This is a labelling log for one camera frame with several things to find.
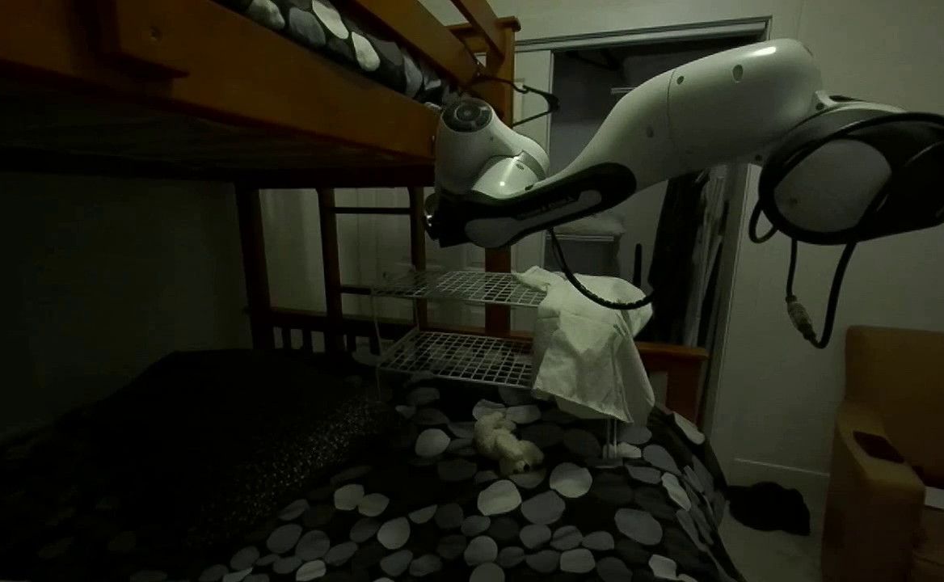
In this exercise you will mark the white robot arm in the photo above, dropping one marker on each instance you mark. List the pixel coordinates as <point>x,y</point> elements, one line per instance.
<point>711,118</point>

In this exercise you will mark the white draped cloth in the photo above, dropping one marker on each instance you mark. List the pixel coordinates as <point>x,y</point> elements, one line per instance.
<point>589,356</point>

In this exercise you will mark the dark hanging clothes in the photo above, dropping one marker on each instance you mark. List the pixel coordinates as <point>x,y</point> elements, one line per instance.
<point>687,261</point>

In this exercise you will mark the dotted black grey duvet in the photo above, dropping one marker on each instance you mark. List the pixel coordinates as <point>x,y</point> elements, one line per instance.
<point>323,25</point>
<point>515,518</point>

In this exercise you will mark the black speckled blanket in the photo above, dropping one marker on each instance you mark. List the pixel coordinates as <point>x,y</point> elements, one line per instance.
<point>170,453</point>

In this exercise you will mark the black cloth heap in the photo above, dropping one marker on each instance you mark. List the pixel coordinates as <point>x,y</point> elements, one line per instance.
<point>769,505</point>

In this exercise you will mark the brown cardboard box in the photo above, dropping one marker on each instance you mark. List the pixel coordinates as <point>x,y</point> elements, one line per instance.
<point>893,431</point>

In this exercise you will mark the white closet frame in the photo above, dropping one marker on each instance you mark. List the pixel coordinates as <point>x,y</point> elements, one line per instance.
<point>646,33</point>

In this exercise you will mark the wooden bunk bed frame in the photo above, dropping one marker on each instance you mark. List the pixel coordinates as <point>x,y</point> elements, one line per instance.
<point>225,77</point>

